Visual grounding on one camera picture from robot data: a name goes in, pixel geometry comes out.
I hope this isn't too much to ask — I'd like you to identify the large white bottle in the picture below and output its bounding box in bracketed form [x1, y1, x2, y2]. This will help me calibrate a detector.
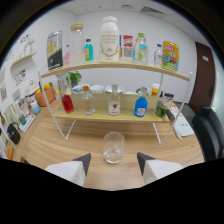
[99, 15, 120, 63]

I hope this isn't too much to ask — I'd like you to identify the brown door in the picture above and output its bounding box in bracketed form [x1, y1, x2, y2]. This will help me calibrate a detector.
[188, 41, 217, 114]

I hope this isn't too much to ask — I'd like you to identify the red white card box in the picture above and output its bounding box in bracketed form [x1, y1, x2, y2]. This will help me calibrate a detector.
[122, 34, 134, 61]

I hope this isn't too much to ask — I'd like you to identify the white fabric pouch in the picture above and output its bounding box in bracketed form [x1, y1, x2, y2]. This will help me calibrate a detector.
[173, 114, 195, 138]

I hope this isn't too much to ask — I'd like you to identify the clear bottle green cap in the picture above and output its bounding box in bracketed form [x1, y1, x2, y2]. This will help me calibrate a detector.
[133, 32, 149, 65]

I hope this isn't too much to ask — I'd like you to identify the blue liquid bottle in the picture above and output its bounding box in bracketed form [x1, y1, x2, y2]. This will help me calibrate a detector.
[133, 87, 149, 118]

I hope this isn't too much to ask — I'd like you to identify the clear glass tumbler with ice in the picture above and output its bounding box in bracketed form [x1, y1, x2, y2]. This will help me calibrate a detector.
[102, 131, 126, 165]

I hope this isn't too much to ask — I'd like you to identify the dark tool handle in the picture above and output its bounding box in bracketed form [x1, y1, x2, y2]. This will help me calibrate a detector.
[165, 109, 176, 123]

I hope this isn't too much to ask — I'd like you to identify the small dark bottles set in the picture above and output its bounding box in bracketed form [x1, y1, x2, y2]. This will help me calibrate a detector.
[159, 91, 175, 102]

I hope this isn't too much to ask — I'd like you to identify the black kettle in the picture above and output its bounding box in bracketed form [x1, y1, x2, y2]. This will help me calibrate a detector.
[6, 122, 22, 146]

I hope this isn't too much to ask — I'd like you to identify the teal liquid bottle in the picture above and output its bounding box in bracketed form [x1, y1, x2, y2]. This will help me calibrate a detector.
[84, 38, 94, 63]

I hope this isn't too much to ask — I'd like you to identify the white wall shelf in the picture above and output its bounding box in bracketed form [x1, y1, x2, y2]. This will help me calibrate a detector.
[9, 49, 38, 70]

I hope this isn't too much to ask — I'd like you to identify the clear glass jar cork lid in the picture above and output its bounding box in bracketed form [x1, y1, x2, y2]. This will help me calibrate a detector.
[68, 22, 86, 66]

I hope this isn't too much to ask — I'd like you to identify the clear bottle brown cap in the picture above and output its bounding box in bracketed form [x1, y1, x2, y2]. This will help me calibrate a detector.
[81, 85, 96, 116]

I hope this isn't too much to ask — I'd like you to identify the black sofa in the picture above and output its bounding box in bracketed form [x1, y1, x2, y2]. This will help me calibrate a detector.
[191, 104, 224, 163]

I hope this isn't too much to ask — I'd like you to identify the white bowl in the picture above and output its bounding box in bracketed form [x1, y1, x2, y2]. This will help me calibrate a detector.
[89, 84, 106, 94]
[71, 83, 91, 94]
[104, 85, 125, 94]

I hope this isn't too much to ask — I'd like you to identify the clear bottle white cap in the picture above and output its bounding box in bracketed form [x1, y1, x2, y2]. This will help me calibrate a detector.
[107, 84, 122, 117]

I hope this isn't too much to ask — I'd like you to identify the light blue cup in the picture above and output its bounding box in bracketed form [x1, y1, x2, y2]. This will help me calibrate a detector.
[30, 99, 41, 115]

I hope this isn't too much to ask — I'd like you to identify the red liquid bottle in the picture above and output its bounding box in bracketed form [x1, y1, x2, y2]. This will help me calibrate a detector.
[60, 87, 75, 114]

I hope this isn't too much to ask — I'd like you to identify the orange box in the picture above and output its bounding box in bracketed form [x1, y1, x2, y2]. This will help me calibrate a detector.
[34, 87, 56, 108]

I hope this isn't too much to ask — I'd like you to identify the small pink bottle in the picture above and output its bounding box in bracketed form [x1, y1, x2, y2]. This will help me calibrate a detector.
[64, 44, 71, 66]

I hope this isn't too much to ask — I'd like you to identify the two-tier wooden shelf rack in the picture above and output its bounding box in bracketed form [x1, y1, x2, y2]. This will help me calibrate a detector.
[37, 59, 194, 145]

